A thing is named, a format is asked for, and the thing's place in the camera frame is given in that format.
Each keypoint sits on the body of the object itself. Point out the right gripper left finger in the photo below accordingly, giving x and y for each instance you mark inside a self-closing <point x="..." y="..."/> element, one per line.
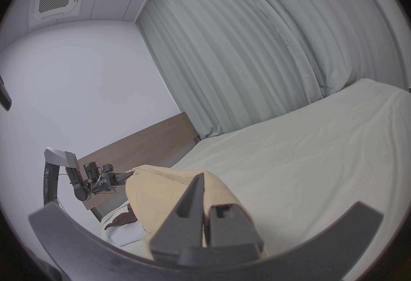
<point x="183" y="225"/>

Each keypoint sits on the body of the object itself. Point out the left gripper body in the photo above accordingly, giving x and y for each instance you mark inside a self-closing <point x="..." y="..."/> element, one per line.
<point x="107" y="181"/>

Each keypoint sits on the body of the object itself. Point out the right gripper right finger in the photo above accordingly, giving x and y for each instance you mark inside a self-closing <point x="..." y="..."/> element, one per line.
<point x="234" y="231"/>

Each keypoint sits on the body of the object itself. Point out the tan shorts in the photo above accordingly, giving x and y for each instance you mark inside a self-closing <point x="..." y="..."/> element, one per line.
<point x="154" y="189"/>

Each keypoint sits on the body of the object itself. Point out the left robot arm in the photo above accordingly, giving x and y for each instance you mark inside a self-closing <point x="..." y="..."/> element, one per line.
<point x="49" y="183"/>

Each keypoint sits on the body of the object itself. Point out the bed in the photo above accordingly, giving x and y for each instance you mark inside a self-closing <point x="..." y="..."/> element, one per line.
<point x="289" y="160"/>

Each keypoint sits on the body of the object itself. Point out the brown garment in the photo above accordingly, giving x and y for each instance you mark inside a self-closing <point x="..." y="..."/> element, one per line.
<point x="123" y="217"/>

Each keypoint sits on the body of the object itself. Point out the white garment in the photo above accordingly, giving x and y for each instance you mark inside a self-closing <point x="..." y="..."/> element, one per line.
<point x="128" y="234"/>

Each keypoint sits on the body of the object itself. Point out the grey-green curtain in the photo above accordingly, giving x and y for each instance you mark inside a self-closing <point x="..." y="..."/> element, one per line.
<point x="240" y="48"/>

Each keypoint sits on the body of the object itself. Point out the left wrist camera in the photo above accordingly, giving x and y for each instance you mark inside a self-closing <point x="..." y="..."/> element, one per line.
<point x="107" y="168"/>

